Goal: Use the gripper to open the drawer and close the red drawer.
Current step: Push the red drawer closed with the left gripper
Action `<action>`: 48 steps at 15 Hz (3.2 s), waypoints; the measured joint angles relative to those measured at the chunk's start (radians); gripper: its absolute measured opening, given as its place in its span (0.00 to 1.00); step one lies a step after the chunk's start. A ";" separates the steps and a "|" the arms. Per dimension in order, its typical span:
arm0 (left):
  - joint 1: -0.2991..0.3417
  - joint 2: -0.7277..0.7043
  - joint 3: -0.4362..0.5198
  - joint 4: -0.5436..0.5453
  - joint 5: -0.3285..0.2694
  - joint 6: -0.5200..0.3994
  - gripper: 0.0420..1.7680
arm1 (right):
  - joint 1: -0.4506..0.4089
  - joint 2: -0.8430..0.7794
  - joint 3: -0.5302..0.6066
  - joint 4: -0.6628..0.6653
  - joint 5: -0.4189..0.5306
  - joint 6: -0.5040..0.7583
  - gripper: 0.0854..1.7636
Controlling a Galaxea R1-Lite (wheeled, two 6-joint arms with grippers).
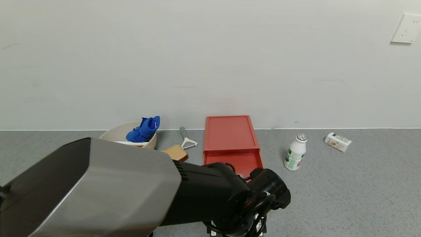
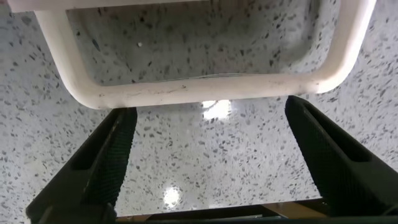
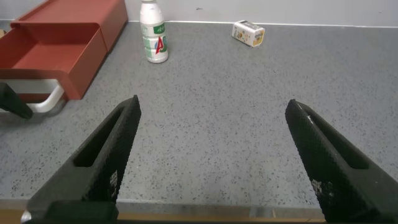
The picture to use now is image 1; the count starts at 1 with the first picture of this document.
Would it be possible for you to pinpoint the white green milk bottle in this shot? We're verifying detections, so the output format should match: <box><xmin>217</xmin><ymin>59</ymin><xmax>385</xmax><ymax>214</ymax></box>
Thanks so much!
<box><xmin>284</xmin><ymin>133</ymin><xmax>308</xmax><ymax>171</ymax></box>

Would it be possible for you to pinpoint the brown toast slice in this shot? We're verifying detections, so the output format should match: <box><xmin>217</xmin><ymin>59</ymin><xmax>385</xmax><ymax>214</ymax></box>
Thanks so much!
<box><xmin>160</xmin><ymin>145</ymin><xmax>188</xmax><ymax>162</ymax></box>

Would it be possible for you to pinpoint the red drawer box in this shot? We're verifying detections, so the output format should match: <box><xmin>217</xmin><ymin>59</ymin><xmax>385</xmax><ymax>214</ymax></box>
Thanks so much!
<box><xmin>203</xmin><ymin>149</ymin><xmax>264</xmax><ymax>181</ymax></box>

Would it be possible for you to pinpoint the blue cloth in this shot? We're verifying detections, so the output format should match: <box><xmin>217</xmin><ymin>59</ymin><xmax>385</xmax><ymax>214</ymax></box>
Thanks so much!
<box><xmin>126</xmin><ymin>116</ymin><xmax>161</xmax><ymax>143</ymax></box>

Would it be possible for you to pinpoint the white wall socket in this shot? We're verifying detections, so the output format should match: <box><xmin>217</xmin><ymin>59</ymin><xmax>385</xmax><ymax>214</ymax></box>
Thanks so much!
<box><xmin>391</xmin><ymin>13</ymin><xmax>421</xmax><ymax>44</ymax></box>

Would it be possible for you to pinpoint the grey handled white peeler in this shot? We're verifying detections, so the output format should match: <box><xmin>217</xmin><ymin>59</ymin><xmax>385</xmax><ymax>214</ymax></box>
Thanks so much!
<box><xmin>180</xmin><ymin>127</ymin><xmax>198</xmax><ymax>150</ymax></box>

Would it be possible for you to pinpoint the beige ribbed bowl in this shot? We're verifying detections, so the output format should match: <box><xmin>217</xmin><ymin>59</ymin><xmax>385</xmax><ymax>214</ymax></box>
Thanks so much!
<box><xmin>100</xmin><ymin>121</ymin><xmax>157</xmax><ymax>150</ymax></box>

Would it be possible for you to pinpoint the red drawer case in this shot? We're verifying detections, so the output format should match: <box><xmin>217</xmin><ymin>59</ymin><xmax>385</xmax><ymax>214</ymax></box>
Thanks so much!
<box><xmin>203</xmin><ymin>115</ymin><xmax>260</xmax><ymax>154</ymax></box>

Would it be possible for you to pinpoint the small white carton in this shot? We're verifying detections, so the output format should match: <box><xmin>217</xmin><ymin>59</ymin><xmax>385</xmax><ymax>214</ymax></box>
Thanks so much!
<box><xmin>324</xmin><ymin>132</ymin><xmax>352</xmax><ymax>152</ymax></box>

